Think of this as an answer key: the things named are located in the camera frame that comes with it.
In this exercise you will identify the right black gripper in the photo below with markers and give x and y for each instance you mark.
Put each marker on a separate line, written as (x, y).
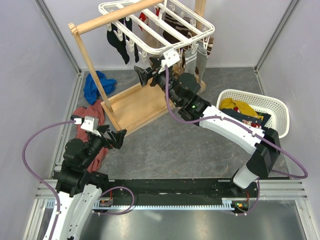
(143, 74)

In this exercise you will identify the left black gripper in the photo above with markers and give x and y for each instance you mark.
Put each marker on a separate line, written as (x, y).
(117, 137)

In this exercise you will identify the white plastic clip hanger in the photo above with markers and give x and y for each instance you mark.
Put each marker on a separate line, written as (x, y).
(165, 25)

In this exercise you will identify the white plastic laundry basket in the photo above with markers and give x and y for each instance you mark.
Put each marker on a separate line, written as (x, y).
(280, 117)

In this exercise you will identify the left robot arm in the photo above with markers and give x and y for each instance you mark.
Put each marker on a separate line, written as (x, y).
(78, 189)

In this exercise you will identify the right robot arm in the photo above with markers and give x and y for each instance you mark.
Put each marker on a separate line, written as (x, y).
(262, 144)

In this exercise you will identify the wooden hanger stand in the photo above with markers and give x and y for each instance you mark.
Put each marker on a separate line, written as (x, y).
(136, 106)

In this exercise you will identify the black hanging sock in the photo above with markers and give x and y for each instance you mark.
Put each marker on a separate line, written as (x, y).
(120, 45)

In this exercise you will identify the grey striped hanging sock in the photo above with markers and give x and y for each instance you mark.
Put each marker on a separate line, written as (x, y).
(196, 59)

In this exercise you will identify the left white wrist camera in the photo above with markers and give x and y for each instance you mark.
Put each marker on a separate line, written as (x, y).
(89, 124)

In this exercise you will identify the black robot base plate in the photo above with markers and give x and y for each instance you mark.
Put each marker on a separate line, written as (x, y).
(182, 192)

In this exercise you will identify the grey slotted cable duct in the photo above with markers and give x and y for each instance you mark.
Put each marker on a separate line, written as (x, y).
(225, 206)

